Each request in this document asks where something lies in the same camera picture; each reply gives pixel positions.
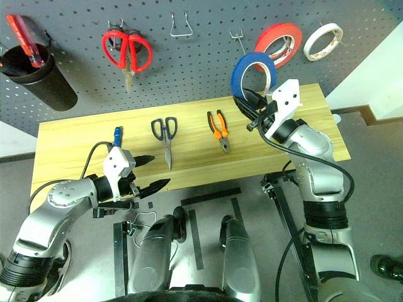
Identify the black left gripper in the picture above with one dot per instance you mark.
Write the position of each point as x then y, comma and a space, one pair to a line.
129, 187

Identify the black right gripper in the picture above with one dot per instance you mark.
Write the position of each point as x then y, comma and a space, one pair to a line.
266, 118

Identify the blue tape roll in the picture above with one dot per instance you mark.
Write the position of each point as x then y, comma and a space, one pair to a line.
239, 70

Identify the orange and black pliers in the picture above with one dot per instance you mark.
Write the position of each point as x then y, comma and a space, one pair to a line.
224, 141

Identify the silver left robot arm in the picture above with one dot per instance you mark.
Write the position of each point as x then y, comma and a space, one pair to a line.
63, 195

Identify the long black floor tape strip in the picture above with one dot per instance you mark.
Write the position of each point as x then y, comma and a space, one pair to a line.
211, 195

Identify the grey perforated pegboard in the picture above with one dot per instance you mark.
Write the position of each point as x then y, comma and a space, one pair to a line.
195, 63

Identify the red tape roll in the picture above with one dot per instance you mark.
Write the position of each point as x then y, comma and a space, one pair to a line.
267, 34

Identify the white tape roll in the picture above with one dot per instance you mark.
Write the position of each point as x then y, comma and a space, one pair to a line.
309, 45

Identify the short black floor tape strip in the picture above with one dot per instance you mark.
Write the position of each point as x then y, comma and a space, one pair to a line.
237, 209

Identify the silver single peg hook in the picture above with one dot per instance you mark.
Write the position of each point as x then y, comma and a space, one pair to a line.
236, 34

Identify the silver left robot thigh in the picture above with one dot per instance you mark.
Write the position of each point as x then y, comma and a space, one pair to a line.
154, 251

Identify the silver robot thigh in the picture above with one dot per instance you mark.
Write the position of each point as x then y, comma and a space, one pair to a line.
239, 251
154, 251

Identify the silver right robot thigh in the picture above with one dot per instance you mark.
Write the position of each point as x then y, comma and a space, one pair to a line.
239, 251

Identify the black rounded robot torso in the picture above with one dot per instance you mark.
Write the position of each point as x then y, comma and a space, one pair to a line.
176, 294

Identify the black cup holder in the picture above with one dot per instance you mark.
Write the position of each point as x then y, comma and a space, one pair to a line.
47, 85

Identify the silver double peg hook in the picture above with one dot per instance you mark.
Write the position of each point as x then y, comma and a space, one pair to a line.
120, 22

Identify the black shoe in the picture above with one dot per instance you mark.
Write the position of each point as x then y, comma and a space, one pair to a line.
385, 266

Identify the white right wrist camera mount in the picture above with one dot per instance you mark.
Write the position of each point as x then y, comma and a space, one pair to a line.
286, 94

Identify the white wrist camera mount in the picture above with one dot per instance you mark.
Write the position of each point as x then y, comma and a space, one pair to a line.
286, 94
115, 160

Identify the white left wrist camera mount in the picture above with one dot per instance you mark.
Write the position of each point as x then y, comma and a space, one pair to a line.
115, 160

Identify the black table leg frame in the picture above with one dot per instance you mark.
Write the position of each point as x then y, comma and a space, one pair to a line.
110, 209
289, 226

